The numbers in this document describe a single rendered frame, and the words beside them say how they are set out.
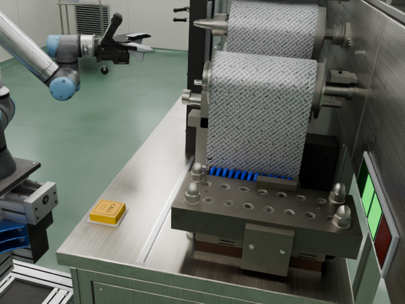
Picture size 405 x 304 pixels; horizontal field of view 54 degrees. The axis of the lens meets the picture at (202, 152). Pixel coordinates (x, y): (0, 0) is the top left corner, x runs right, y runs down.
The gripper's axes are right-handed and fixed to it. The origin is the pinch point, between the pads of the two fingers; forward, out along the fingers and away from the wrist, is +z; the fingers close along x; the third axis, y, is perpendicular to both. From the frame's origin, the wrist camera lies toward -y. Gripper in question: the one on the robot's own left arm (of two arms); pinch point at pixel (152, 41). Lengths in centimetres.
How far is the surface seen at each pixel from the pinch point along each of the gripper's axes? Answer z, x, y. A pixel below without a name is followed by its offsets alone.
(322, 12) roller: 42, 36, -21
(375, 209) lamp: 26, 100, -10
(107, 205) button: -16, 58, 24
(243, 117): 17, 58, -2
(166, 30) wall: 59, -508, 159
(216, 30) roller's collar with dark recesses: 16.4, 25.9, -12.4
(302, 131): 30, 64, -1
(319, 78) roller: 33, 61, -13
